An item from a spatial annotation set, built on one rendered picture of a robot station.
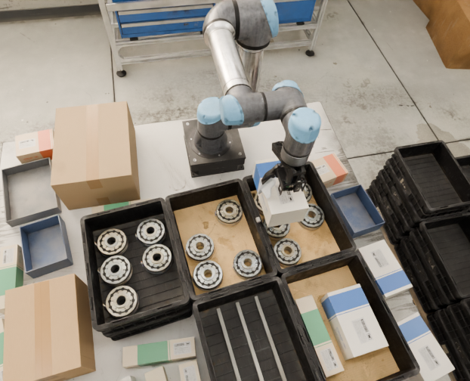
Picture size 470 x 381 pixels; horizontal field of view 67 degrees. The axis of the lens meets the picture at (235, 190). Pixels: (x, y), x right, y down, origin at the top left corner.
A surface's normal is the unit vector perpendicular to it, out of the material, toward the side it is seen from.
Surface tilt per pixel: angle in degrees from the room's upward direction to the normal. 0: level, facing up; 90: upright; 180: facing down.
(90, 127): 0
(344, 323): 0
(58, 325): 0
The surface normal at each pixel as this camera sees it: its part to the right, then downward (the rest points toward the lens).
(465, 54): 0.00, 0.86
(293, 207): 0.05, -0.51
